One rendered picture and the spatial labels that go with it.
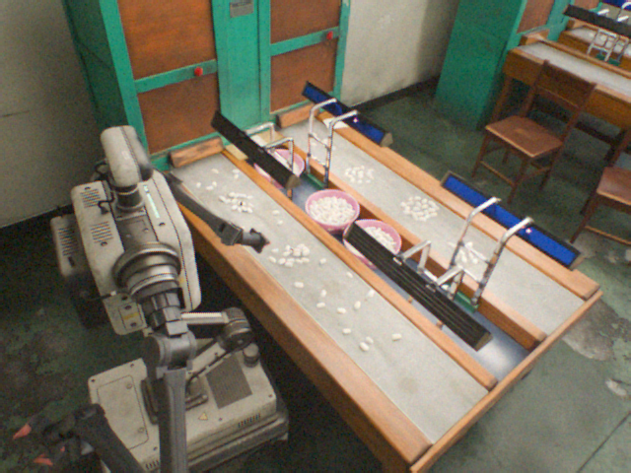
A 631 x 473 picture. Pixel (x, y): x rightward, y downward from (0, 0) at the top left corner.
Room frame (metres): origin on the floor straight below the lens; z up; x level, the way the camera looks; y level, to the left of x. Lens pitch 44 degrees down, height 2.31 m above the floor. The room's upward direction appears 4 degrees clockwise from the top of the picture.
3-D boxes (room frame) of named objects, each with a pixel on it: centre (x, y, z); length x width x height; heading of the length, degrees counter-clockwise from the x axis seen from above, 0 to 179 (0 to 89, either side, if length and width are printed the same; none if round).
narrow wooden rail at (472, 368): (1.58, -0.09, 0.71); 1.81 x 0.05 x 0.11; 42
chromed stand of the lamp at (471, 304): (1.43, -0.72, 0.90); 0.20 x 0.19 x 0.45; 42
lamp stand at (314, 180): (2.15, -0.07, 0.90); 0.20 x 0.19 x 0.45; 42
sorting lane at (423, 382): (1.46, 0.04, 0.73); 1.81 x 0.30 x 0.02; 42
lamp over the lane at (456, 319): (1.11, -0.36, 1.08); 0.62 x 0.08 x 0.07; 42
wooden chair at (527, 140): (3.17, -1.53, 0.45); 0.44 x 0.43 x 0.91; 35
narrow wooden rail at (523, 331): (1.80, -0.33, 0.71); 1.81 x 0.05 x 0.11; 42
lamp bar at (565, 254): (1.49, -0.78, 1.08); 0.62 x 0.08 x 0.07; 42
